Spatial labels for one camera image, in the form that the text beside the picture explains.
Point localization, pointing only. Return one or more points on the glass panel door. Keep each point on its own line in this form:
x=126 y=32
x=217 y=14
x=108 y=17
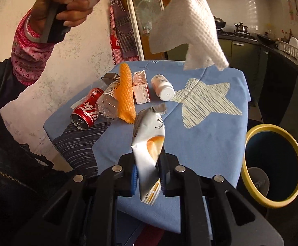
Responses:
x=143 y=5

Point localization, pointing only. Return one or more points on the white pill bottle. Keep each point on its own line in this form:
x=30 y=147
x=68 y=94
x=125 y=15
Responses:
x=161 y=87

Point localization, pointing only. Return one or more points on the white snack wrapper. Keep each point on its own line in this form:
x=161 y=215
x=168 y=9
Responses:
x=149 y=128

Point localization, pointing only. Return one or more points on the small drink carton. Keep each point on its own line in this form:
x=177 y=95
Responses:
x=141 y=89

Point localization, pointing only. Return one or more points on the blue star-print cloth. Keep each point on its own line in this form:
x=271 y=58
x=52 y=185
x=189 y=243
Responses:
x=202 y=146

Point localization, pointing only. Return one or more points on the person's left forearm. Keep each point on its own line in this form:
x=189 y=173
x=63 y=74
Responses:
x=26 y=56

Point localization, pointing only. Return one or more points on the person's left hand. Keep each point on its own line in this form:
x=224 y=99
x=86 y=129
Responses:
x=44 y=7

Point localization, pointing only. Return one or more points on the red soda can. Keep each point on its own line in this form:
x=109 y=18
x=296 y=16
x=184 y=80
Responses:
x=86 y=110

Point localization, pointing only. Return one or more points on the white paper towel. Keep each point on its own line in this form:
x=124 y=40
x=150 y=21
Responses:
x=187 y=25

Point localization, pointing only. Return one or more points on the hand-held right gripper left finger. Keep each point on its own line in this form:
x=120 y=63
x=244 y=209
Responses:
x=134 y=182

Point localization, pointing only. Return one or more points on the black wok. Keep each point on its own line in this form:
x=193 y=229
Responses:
x=219 y=23

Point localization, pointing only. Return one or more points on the yellow-rimmed trash bin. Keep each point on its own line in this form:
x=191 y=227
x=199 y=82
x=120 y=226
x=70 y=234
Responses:
x=274 y=158

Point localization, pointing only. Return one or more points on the checked apron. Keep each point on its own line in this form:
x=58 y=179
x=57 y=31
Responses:
x=123 y=30

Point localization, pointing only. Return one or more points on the orange foam fruit net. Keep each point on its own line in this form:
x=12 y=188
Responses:
x=126 y=94

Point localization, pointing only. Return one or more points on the gas stove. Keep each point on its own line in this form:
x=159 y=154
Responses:
x=241 y=32

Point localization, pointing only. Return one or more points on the person's dark jacket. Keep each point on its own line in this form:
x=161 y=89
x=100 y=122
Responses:
x=5 y=158

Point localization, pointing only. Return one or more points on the clear plastic bottle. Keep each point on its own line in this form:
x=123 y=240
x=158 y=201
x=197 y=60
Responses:
x=108 y=100

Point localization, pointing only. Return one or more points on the white plate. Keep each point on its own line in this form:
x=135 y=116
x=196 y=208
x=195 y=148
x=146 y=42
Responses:
x=294 y=43

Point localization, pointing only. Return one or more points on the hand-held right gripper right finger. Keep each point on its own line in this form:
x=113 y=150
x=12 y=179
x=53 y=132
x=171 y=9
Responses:
x=164 y=184

